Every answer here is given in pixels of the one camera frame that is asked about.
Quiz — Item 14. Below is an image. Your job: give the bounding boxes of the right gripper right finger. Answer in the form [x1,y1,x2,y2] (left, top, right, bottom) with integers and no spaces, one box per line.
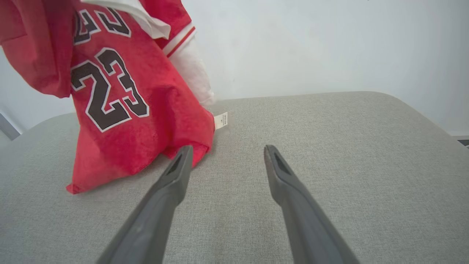
[264,145,361,264]

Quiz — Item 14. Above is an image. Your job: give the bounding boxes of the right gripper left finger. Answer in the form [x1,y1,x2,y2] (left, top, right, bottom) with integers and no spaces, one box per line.
[96,145,193,264]

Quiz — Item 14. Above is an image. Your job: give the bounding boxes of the red jersey shirt white sleeves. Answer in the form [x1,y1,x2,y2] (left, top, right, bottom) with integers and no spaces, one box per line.
[0,0,229,195]

